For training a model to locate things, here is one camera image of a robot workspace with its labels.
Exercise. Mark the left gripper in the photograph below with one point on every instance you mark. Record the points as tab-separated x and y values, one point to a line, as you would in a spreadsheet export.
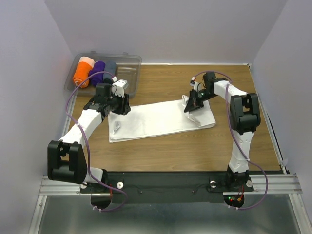
125	107

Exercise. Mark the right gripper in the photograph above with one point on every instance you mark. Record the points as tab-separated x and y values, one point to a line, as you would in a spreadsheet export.
193	104

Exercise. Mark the white towel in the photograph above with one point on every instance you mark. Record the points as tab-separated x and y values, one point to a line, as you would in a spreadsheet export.
162	118

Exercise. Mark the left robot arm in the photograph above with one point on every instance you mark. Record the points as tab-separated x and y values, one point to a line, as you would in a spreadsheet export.
66	161

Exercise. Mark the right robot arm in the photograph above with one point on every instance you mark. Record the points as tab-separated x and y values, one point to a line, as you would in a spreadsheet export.
243	113

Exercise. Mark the clear plastic bin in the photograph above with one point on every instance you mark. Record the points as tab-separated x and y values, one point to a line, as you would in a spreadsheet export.
128	68

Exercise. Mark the grey rolled towel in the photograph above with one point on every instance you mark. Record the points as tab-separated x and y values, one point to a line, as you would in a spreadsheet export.
110	71

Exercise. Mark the purple rolled towel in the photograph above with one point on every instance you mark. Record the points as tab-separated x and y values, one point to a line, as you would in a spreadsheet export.
97	77

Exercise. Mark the orange rolled towel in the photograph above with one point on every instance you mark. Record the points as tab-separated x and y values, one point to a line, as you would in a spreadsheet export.
84	66

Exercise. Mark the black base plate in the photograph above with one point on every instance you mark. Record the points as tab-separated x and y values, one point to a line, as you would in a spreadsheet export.
176	187

